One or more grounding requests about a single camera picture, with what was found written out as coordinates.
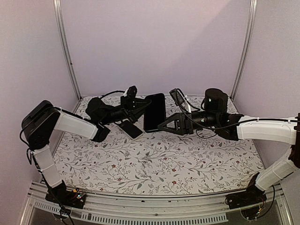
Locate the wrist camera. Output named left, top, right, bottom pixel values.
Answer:
left=123, top=85, right=137, bottom=99
left=169, top=88, right=191, bottom=113

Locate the floral patterned table mat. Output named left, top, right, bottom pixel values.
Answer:
left=45, top=95, right=265, bottom=196

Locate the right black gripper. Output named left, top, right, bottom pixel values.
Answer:
left=157, top=111, right=219, bottom=136

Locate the phone in clear case middle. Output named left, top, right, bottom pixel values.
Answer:
left=118, top=120, right=143, bottom=139

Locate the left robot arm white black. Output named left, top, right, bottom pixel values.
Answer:
left=19, top=95, right=151, bottom=203

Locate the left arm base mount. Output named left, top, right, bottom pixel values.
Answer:
left=45, top=187, right=86, bottom=209

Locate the black phone case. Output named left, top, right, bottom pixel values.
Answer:
left=143, top=93, right=166, bottom=133

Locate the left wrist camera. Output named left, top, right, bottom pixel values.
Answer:
left=123, top=85, right=137, bottom=99

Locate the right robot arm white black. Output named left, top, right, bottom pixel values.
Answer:
left=158, top=88, right=300, bottom=204

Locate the left aluminium frame post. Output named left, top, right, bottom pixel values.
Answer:
left=53, top=0, right=82, bottom=100

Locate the front aluminium rail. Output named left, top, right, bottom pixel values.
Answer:
left=20, top=182, right=296, bottom=225

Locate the aluminium frame post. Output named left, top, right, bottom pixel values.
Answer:
left=53, top=0, right=82, bottom=100
left=230, top=0, right=257, bottom=102

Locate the right aluminium frame post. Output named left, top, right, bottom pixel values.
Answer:
left=230, top=0, right=257, bottom=102

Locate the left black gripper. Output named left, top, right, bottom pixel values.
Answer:
left=101, top=96, right=153, bottom=126

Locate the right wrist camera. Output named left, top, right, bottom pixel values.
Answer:
left=169, top=88, right=191, bottom=113

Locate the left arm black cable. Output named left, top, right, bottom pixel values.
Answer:
left=99, top=89, right=128, bottom=99

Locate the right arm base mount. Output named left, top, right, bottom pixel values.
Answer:
left=225, top=191, right=267, bottom=209

